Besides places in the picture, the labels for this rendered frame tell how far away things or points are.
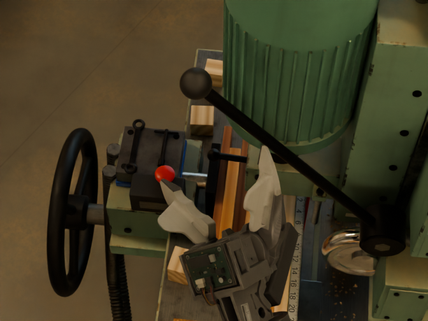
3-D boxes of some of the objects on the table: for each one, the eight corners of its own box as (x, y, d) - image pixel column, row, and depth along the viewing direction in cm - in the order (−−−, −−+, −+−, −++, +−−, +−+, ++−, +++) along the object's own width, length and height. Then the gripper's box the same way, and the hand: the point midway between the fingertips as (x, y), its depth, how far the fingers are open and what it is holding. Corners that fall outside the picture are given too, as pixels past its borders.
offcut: (176, 256, 144) (175, 245, 141) (195, 262, 144) (195, 251, 140) (167, 279, 142) (166, 269, 139) (187, 285, 142) (186, 274, 138)
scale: (307, 60, 157) (307, 60, 157) (314, 61, 157) (314, 61, 157) (286, 341, 132) (286, 341, 132) (295, 342, 132) (295, 341, 131)
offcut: (225, 73, 163) (225, 61, 160) (221, 87, 161) (221, 75, 158) (207, 70, 163) (207, 58, 160) (204, 85, 162) (203, 72, 158)
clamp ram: (175, 167, 152) (173, 138, 145) (220, 172, 152) (221, 142, 144) (168, 216, 148) (165, 188, 140) (214, 221, 147) (214, 193, 139)
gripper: (313, 336, 93) (249, 149, 93) (169, 361, 105) (112, 196, 105) (350, 308, 100) (291, 135, 100) (211, 335, 112) (158, 179, 112)
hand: (213, 160), depth 105 cm, fingers open, 14 cm apart
